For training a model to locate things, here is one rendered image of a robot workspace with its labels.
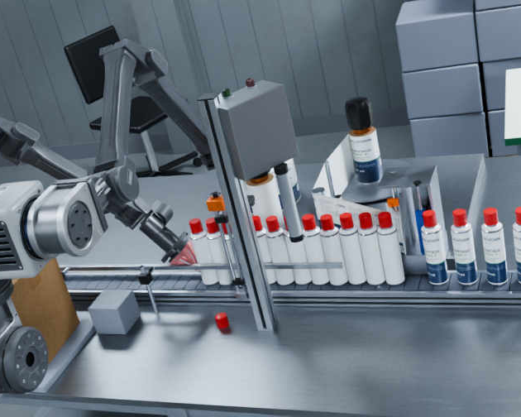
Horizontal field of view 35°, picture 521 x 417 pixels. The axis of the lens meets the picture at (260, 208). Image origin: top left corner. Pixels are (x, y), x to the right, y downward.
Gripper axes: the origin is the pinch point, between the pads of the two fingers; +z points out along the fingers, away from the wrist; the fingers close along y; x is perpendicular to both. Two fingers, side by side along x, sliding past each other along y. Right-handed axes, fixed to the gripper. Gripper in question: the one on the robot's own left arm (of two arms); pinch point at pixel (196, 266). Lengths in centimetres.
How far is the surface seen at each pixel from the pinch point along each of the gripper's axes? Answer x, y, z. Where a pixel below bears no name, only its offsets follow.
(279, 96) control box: -63, -5, -17
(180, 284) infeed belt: 8.2, -1.5, 0.5
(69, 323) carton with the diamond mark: 29.0, -22.0, -16.4
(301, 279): -23.8, -2.5, 22.4
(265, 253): -21.6, -1.6, 10.6
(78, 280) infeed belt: 37.8, 0.7, -22.4
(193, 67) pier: 136, 304, -54
